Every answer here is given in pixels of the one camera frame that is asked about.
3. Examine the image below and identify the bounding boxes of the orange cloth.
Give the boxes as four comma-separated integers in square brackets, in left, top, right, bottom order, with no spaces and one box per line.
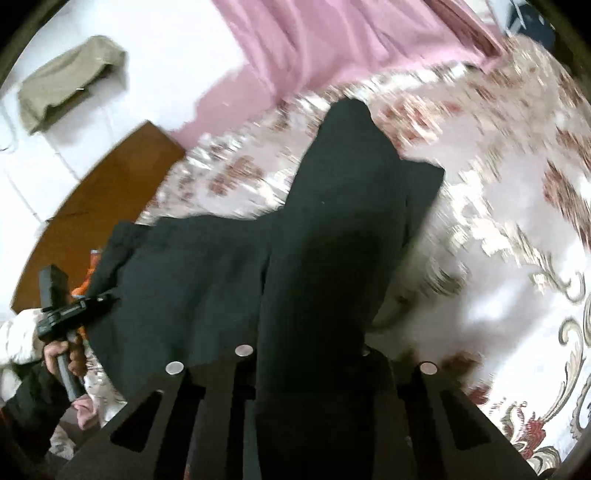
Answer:
[69,249,103,342]

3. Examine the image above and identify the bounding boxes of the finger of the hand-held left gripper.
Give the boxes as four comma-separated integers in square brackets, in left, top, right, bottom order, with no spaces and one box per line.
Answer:
[76,294,117,312]

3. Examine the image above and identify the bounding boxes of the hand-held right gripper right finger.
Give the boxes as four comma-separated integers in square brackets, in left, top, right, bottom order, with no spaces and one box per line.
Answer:
[360,346,539,480]

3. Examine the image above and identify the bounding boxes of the person's dark clothing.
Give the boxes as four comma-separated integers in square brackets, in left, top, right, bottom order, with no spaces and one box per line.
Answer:
[0,364,72,462]

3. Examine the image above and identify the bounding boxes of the black padded jacket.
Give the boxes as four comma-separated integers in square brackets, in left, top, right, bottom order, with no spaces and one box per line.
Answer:
[85,99,446,480]

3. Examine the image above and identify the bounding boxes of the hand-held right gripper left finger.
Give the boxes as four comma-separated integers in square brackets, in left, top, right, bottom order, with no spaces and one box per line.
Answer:
[60,344,257,480]

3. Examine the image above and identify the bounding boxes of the dark blue backpack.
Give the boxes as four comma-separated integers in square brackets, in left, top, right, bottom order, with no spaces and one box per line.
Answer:
[507,0,558,47]

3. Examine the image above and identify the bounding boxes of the brown wooden headboard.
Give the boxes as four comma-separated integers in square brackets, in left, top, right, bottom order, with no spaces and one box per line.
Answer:
[11,121,186,315]

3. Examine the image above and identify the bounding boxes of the floral bedspread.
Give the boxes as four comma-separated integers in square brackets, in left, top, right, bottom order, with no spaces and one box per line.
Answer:
[46,34,591,480]

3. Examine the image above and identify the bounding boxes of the pink satin curtain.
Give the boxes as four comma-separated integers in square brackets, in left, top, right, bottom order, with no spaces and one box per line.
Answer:
[212,0,509,102]

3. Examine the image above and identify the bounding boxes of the person's left hand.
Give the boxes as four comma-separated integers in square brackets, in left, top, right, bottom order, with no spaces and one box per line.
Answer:
[43,333,88,378]

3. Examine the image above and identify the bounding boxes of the pink cloth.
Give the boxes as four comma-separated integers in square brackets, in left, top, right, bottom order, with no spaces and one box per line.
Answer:
[73,396,123,431]

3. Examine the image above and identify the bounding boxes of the beige cloth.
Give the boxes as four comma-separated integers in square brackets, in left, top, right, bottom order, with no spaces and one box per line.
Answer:
[18,36,127,136]

